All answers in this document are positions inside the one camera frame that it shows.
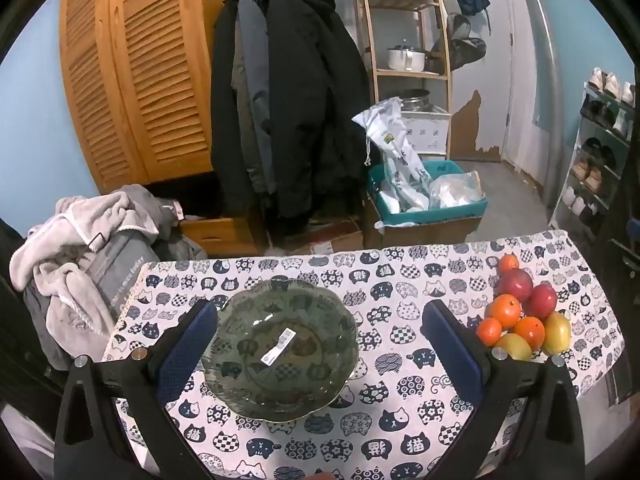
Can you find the black hooded coat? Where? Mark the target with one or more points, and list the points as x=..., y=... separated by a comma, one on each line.
x=310, y=110

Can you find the red apple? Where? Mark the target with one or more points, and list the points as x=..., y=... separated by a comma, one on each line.
x=542, y=300
x=516, y=284

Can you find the large cardboard box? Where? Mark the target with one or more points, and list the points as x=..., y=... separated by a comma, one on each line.
x=425, y=235

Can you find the white cooking pot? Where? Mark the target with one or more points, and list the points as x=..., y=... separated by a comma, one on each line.
x=405, y=60

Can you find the small labelled cardboard box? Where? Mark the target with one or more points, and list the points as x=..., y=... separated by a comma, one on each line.
x=325, y=242

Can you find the large orange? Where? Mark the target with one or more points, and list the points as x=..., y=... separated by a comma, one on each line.
x=504, y=310

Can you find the white patterned drawer box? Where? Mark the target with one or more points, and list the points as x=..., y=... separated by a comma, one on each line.
x=427, y=135

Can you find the yellow lemon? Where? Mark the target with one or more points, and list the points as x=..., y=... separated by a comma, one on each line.
x=512, y=347
x=557, y=332

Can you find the scalloped glass bowl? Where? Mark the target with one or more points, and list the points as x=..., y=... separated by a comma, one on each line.
x=300, y=385

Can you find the clear plastic bag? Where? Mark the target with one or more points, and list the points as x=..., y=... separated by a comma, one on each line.
x=455, y=190

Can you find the teal plastic bin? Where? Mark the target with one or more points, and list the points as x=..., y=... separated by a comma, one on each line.
x=430, y=216

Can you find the grey fabric bag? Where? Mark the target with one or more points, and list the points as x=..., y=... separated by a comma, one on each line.
x=120, y=270

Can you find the metal shoe rack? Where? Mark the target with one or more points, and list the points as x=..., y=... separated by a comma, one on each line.
x=605, y=132

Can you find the wooden drawer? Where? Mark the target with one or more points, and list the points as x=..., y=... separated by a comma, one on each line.
x=220, y=235

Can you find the beige fleece robe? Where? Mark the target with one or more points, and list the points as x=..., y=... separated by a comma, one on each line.
x=65, y=240

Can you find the white door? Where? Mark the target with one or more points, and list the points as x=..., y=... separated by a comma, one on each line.
x=520, y=85

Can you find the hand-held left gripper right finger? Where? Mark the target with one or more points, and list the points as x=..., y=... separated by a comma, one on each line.
x=455, y=355

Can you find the metal steamer pot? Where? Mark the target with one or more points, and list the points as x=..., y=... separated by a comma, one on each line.
x=417, y=100

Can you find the wooden louvered wardrobe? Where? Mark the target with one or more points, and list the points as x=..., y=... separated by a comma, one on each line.
x=150, y=85

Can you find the cat print tablecloth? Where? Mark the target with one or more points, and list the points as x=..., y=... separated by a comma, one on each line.
x=400, y=280

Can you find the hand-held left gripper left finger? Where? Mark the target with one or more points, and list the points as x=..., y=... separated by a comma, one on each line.
x=185, y=355

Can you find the grey hanging bag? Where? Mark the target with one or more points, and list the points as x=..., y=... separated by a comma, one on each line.
x=465, y=42

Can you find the black jacket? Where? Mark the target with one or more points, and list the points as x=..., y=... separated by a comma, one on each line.
x=222, y=110

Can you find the grey clothing pile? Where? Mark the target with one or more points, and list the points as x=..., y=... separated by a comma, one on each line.
x=150, y=205

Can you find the grey blue jacket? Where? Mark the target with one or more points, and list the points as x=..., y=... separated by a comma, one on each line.
x=252, y=85

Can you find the bamboo shelf rack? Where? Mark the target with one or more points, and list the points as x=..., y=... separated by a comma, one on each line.
x=369, y=35

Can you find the small orange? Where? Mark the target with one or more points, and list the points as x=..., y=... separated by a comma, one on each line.
x=509, y=263

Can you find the rows of shoes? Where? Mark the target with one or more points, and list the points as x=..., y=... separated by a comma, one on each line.
x=595, y=177

